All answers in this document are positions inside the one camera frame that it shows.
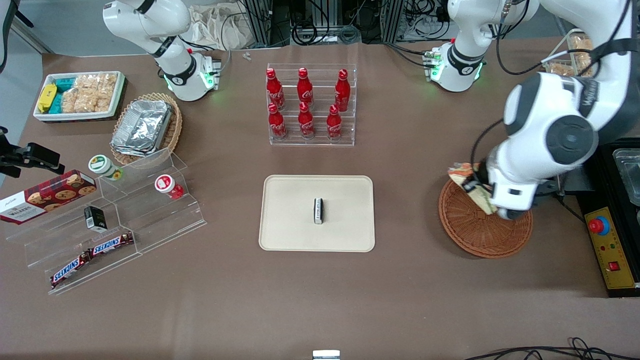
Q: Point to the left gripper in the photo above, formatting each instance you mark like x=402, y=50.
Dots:
x=481, y=176

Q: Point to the triangle sandwich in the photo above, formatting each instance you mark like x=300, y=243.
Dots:
x=456, y=174

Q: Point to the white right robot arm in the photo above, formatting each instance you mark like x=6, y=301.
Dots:
x=175, y=70

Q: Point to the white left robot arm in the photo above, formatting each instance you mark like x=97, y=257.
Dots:
x=550, y=115

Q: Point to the white rectangular snack tray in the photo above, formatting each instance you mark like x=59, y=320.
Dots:
x=75, y=116

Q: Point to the round brown wicker basket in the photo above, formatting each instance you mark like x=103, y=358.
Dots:
x=475, y=235

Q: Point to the oval light wicker basket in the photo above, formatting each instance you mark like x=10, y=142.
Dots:
x=175, y=125

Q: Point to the beige plastic tray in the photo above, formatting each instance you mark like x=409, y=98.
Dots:
x=290, y=215

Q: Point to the red tartan cookie box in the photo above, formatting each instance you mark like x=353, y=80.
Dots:
x=45, y=197

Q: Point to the teal snack packet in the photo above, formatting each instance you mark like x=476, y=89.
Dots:
x=65, y=84
x=57, y=102

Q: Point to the green lid yogurt cup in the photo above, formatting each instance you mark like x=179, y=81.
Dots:
x=102, y=166

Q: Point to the yellow snack packet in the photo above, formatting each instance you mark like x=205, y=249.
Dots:
x=47, y=97

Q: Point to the rice cracker bag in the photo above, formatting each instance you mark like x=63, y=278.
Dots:
x=79, y=95
x=104, y=90

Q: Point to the small black carton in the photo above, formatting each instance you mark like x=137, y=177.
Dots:
x=95, y=219

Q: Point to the aluminium foil container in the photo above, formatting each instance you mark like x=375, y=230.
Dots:
x=142, y=125

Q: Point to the snickers chocolate bar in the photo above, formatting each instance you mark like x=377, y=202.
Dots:
x=112, y=244
x=70, y=270

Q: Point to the red lid yogurt cup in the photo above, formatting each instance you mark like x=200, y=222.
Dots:
x=166, y=185

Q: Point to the clear acrylic stepped shelf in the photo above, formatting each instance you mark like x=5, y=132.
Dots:
x=150, y=225

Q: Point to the red emergency stop button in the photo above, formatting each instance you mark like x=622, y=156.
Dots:
x=597, y=226

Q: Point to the wrapped bread pack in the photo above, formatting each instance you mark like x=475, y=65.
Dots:
x=561, y=70
x=582, y=50

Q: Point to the black yellow control box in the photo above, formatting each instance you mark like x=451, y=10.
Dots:
x=612, y=235

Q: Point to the red cola bottle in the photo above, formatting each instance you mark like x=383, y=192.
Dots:
x=276, y=124
x=306, y=122
x=342, y=92
x=334, y=125
x=305, y=89
x=273, y=90

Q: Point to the clear plastic container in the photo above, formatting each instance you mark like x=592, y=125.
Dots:
x=630, y=175

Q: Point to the small black white box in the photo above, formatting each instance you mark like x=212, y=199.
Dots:
x=318, y=211

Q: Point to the clear acrylic bottle rack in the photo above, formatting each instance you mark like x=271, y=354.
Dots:
x=320, y=75

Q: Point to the white fabric bag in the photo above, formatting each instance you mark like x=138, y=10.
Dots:
x=220, y=30

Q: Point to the small white grey device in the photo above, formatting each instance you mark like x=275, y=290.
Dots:
x=326, y=355

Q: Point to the red rocker switch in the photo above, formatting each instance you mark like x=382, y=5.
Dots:
x=614, y=266

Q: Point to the aluminium frame post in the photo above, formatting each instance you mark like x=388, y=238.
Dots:
x=392, y=20
x=260, y=22

